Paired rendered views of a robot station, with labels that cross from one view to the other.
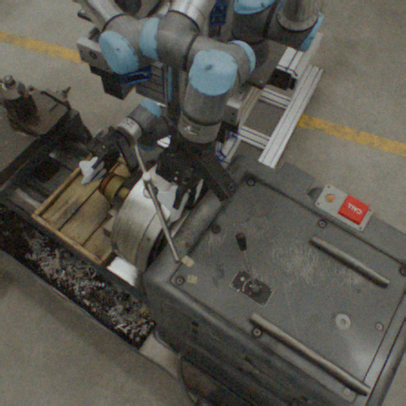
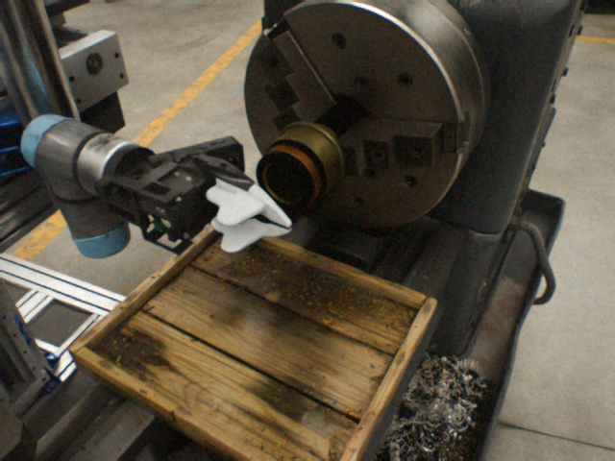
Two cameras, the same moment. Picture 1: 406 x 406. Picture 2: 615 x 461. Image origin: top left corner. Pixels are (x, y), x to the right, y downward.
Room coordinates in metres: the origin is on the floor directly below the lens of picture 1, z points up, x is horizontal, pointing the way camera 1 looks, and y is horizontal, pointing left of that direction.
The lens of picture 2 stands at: (0.61, 0.76, 1.40)
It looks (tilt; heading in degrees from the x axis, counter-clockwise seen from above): 40 degrees down; 270
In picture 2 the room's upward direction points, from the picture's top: straight up
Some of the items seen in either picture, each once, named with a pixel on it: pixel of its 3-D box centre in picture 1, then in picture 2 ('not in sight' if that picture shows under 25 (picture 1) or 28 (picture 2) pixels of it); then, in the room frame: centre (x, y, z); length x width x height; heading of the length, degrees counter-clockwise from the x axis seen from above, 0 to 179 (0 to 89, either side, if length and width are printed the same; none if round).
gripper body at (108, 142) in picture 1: (110, 147); (163, 192); (0.77, 0.31, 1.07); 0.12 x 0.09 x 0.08; 149
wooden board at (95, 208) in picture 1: (101, 202); (261, 332); (0.67, 0.35, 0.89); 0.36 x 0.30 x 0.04; 150
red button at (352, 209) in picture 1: (352, 210); not in sight; (0.52, -0.37, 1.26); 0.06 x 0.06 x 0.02; 60
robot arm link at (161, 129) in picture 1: (149, 132); (92, 208); (0.91, 0.21, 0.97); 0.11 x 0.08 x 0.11; 125
